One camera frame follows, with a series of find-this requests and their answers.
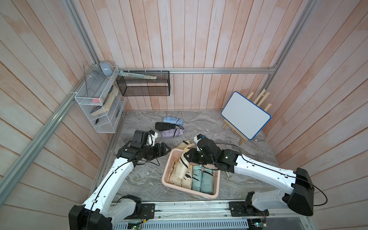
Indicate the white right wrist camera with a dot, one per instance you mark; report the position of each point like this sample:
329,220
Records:
197,139

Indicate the mint green umbrella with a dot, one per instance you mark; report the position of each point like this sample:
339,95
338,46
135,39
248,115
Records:
197,178
207,181

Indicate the black folded umbrella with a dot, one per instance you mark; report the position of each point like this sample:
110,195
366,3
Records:
162,126

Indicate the aluminium wall rail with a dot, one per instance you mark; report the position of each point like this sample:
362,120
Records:
203,70

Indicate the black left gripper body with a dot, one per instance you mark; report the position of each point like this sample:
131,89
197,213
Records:
155,151

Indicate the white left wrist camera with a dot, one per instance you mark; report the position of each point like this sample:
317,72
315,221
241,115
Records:
152,136

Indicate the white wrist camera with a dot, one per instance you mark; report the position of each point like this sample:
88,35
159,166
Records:
152,136
197,139

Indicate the grey round speaker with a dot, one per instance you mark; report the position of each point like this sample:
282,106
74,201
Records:
107,68

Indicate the small wooden easel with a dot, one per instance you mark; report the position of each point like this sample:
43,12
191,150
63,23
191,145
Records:
244,135

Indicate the pale green ruler tool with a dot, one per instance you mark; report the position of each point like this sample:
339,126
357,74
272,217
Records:
136,75

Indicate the white wire shelf rack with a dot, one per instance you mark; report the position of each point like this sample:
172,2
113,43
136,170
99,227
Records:
96,85

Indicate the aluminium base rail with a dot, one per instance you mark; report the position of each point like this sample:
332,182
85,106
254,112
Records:
211,215

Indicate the blue folded umbrella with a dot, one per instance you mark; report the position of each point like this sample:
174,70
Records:
173,120

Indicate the purple umbrella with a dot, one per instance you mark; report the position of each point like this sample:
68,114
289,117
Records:
172,133

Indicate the cream black striped umbrella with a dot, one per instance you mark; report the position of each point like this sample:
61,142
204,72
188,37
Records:
188,178

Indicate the black wire mesh basket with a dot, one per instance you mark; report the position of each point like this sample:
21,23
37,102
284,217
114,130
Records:
142,87

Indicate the pink plastic storage box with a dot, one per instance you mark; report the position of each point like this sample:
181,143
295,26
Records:
175,154

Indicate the wooden brush on shelf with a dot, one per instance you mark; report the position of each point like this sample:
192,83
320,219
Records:
101,109

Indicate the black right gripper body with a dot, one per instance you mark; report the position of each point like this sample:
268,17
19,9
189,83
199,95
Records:
199,158

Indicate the tan beige umbrella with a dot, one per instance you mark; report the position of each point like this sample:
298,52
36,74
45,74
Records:
186,144

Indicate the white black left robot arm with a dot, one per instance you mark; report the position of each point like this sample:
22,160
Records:
115,178

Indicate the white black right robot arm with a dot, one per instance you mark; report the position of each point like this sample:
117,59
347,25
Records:
294,189

